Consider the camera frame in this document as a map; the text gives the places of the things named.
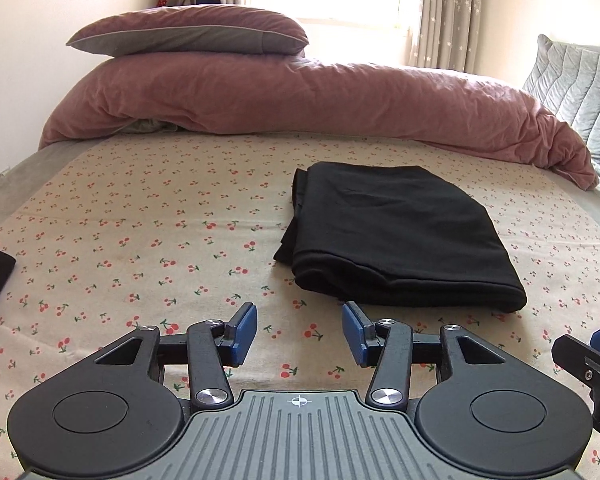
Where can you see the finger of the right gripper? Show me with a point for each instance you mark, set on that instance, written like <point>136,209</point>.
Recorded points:
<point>582,361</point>

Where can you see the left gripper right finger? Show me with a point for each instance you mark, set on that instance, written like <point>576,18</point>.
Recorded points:
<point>451,404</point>

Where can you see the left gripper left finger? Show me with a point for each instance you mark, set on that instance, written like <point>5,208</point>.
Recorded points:
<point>128,402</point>

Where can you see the black pants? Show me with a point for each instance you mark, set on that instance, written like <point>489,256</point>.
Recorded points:
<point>395,236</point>

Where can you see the cherry print cloth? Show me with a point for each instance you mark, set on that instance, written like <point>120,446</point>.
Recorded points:
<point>170,229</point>

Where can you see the grey quilted headboard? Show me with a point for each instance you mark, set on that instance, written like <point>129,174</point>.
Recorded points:
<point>565,78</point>

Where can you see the pink duvet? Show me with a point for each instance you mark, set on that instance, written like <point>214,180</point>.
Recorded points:
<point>227,93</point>

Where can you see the grey patterned curtain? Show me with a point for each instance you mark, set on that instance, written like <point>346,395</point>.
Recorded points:
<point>422,33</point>

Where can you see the pink grey pillow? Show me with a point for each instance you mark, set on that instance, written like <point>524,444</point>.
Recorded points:
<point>226,28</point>

